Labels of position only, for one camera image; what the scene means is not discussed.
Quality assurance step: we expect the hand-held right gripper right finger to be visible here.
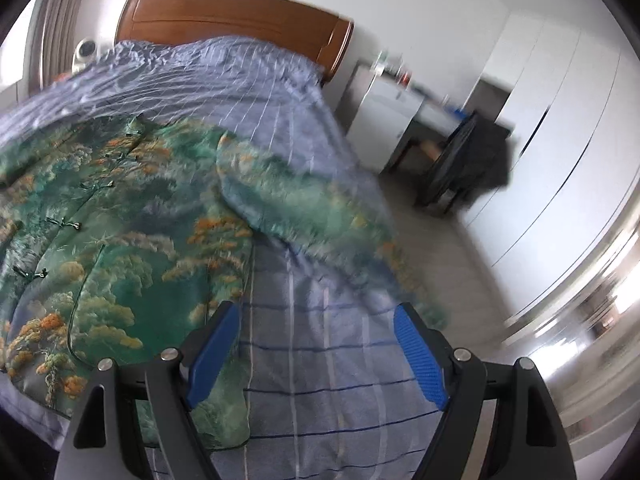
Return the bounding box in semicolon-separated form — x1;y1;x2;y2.
393;302;578;480

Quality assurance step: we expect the white nightstand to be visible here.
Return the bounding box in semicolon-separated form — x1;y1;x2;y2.
345;62;426;171

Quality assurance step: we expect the white wardrobe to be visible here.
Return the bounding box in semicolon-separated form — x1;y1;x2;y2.
462;10;640;311

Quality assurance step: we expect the green floral satin garment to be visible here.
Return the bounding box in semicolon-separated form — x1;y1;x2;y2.
0;115;451;453

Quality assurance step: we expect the wooden headboard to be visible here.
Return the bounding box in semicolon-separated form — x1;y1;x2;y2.
114;0;355;86

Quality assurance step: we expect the white round device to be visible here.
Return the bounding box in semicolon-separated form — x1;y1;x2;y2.
70;37;101;73

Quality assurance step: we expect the grey desk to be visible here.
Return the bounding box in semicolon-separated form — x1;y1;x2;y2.
385;92;512;176

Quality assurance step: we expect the black chair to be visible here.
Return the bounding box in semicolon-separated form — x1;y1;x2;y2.
414;110;481;217

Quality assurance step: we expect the grey curtain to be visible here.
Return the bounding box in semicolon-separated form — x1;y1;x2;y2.
27;0;93;96

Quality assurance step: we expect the blue striped bed sheet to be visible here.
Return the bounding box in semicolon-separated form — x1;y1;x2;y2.
0;35;453;480

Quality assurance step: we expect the black jacket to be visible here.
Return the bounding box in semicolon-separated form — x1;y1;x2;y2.
440;110;517;198

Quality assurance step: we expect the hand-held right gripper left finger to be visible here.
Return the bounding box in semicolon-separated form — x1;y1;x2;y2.
52;301;242;480

